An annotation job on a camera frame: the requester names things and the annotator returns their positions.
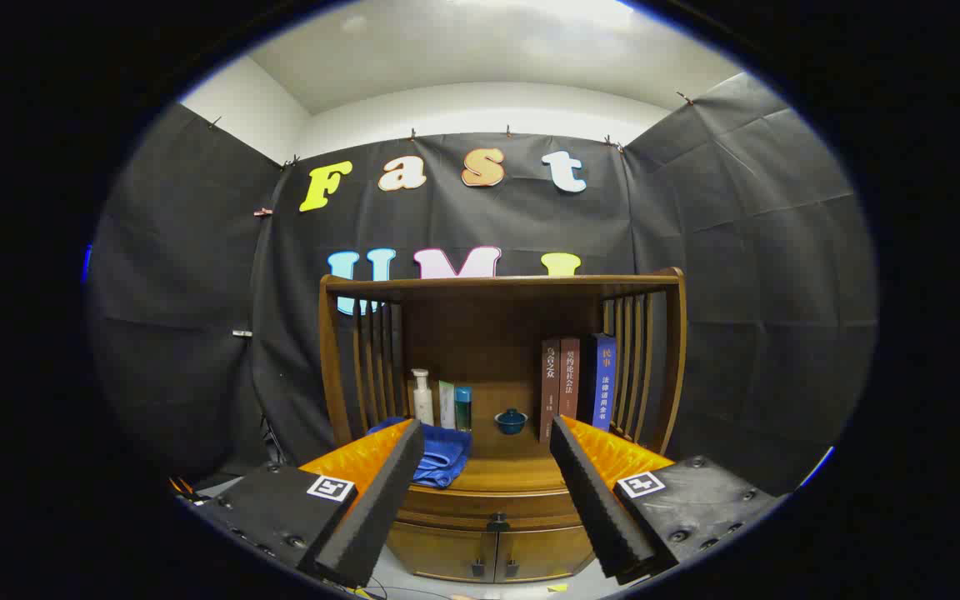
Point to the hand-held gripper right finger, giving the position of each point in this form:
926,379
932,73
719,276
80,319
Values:
592,500

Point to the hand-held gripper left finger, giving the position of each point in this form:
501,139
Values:
367,517

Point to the wooden drawer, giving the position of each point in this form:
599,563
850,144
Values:
463,506

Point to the wooden cabinet door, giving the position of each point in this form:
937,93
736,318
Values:
542,552
442,550

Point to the wooden countertop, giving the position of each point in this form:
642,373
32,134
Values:
513,471

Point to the wooden cabinet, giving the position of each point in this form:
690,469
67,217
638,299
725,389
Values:
480,333

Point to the blue folded towel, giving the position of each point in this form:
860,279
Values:
447,458

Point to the blue lidded teacup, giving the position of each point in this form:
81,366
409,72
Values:
511,422

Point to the blue book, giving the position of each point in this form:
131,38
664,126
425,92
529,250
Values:
604,379

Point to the white pump bottle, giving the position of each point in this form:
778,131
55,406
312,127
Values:
423,404

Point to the white green tube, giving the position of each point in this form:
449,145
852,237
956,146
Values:
447,407

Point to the black backdrop cloth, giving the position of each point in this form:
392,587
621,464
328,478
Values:
738,250

